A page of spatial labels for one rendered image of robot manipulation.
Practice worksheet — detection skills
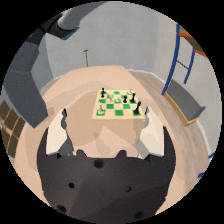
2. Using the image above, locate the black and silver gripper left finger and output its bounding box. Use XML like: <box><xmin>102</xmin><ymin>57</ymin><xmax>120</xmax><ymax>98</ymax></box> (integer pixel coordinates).
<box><xmin>37</xmin><ymin>108</ymin><xmax>74</xmax><ymax>192</ymax></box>

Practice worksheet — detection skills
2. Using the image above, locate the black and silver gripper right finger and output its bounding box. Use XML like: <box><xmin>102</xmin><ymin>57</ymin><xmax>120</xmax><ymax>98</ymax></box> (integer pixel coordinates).
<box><xmin>135</xmin><ymin>107</ymin><xmax>176</xmax><ymax>197</ymax></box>

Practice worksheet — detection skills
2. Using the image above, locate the green and cream chessboard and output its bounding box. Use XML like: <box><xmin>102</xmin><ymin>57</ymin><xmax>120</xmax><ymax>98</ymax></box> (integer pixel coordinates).
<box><xmin>92</xmin><ymin>90</ymin><xmax>145</xmax><ymax>120</ymax></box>

